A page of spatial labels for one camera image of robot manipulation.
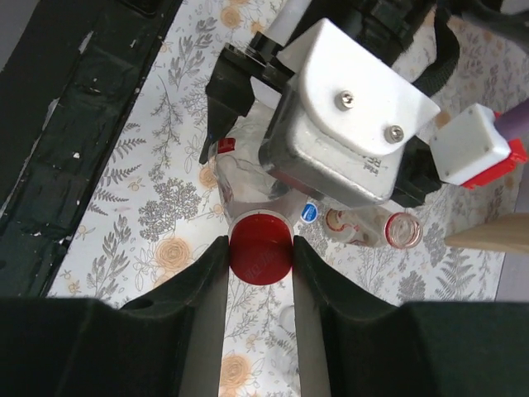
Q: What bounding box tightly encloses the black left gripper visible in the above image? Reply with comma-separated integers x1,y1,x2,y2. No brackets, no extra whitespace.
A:
247,0,462,208

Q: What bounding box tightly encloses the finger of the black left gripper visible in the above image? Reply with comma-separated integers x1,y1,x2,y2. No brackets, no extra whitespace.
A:
199,45,255,164

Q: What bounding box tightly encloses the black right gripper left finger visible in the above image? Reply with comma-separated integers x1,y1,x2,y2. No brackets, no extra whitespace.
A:
1,237,229,396

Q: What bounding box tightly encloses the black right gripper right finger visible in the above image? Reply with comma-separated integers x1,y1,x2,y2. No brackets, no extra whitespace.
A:
293,237,528,396

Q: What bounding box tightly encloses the crushed clear bottle red label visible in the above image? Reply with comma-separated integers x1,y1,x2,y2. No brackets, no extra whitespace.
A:
208,102,307,226

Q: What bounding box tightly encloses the red bottle cap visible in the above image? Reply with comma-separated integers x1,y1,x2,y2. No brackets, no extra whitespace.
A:
229,211,293,286

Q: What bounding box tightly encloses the blue white bottle cap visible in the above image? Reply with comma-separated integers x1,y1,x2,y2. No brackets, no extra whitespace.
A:
300,202,319,224

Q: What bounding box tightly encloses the clear plastic bottle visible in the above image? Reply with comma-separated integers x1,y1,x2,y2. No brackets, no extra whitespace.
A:
284,331,301,396

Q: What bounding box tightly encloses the white translucent bottle cap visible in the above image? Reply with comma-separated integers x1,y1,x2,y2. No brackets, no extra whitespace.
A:
279,305,295,333

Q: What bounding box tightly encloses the small glass bottle red rim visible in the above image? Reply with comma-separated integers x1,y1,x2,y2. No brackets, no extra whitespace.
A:
323,206,423,250

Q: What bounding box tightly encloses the wooden shelf unit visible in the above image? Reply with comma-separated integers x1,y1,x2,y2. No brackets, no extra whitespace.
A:
445,213,528,254

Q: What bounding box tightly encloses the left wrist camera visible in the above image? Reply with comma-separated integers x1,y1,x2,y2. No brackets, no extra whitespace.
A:
259,19,439,209

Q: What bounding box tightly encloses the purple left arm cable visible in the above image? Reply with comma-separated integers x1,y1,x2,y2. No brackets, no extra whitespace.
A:
462,0,529,141

